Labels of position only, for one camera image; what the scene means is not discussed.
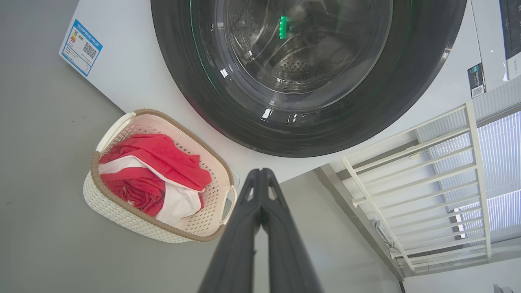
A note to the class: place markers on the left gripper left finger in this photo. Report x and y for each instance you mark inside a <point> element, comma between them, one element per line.
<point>240,252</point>

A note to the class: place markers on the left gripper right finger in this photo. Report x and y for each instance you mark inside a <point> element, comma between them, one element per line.
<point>285,244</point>

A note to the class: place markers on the red and white garment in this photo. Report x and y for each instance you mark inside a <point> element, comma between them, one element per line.
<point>163,156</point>

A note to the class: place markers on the black round washer door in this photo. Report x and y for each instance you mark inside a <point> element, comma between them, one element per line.
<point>187,81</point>

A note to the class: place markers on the cream basket with brown rim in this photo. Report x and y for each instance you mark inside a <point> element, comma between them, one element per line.
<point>122,219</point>

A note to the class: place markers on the stainless steel washing machine drum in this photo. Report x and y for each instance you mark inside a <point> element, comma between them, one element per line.
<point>301,69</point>

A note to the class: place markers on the white front-load washing machine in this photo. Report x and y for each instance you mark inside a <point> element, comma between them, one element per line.
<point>134,61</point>

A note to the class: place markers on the white slatted railing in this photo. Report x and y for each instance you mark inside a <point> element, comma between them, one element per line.
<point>476,162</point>

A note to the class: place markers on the dark QR code sticker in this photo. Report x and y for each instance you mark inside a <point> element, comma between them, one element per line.
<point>476,81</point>

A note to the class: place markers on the blue energy label sticker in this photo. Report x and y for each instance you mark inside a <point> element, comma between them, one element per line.
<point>81,47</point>

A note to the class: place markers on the black display panel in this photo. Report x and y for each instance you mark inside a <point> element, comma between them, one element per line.
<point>513,28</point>

